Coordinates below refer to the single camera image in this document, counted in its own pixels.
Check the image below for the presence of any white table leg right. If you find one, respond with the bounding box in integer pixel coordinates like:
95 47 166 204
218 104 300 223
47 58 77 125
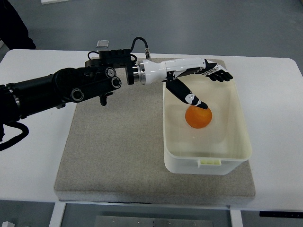
230 209 243 227

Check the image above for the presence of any small white floor object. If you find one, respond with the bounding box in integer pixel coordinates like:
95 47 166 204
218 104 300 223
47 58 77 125
1 221 15 227

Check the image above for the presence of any dark clothed person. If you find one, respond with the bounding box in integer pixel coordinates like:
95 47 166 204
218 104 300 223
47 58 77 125
0 0 36 50

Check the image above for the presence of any white table leg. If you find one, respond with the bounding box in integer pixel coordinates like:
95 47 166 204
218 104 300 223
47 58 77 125
49 202 66 227
230 209 243 227

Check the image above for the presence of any pale plastic storage box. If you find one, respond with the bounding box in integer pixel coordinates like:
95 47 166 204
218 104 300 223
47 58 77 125
163 75 252 175

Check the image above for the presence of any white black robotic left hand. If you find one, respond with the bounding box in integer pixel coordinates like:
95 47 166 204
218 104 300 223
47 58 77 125
133 57 233 109

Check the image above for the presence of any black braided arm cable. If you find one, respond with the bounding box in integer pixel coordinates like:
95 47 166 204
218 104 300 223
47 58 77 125
0 122 29 152

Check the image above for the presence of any small clear plastic square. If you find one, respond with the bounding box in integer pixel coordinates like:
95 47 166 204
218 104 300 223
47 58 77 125
96 40 109 48

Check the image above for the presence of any white table leg left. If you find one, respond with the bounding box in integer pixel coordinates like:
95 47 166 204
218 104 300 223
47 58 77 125
49 202 66 227

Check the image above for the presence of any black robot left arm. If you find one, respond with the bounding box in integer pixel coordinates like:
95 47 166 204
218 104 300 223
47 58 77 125
0 49 136 125

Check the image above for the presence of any orange fruit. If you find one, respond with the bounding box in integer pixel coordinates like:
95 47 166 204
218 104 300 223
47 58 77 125
185 105 213 129

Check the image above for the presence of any white object top edge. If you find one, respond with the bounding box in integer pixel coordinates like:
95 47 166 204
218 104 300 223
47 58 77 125
41 0 68 5

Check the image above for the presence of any grey felt mat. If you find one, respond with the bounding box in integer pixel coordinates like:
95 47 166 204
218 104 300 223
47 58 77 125
54 81 255 205

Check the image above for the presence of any black table control panel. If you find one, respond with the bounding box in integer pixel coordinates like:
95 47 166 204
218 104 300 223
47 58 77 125
259 211 303 219

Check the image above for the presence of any metal plate under table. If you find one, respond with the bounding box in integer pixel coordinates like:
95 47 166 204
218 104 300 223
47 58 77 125
94 216 214 227

